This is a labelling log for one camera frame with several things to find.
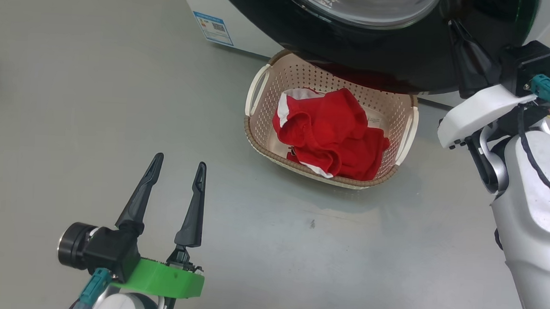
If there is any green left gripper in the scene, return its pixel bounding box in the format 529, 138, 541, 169
110, 151, 211, 301

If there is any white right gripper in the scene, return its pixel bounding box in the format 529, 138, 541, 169
437, 20, 541, 154

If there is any round glass washing machine door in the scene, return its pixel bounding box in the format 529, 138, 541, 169
207, 0, 542, 102

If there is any plain red garment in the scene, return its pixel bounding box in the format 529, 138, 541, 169
269, 84, 393, 182

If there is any cream perforated laundry basket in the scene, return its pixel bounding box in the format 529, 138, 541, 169
241, 47, 423, 193

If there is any white front-load washing machine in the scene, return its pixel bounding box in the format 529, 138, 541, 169
171, 0, 550, 113

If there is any blue energy label sticker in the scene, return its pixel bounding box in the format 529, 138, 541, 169
191, 11, 236, 47

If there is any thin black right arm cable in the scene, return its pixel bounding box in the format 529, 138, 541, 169
512, 103, 550, 209

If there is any teal left cable connector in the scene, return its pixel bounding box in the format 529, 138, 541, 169
78, 267, 112, 307

